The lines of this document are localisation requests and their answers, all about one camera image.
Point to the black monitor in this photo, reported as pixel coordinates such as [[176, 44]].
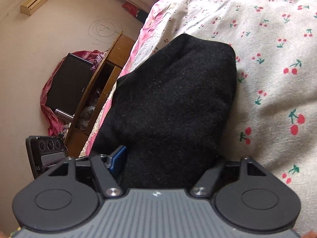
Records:
[[69, 84]]

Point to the pink cloth behind monitor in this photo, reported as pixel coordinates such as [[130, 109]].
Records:
[[55, 124]]

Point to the black handheld device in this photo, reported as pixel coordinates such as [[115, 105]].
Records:
[[44, 151]]

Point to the steel thermos bottle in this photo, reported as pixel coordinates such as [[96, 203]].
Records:
[[63, 115]]

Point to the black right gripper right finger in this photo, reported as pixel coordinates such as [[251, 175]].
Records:
[[215, 178]]

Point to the cherry print bed sheet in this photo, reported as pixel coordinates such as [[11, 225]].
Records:
[[273, 115]]

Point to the black pants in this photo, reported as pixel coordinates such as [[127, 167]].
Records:
[[170, 114]]

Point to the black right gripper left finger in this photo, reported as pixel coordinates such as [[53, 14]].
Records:
[[103, 172]]

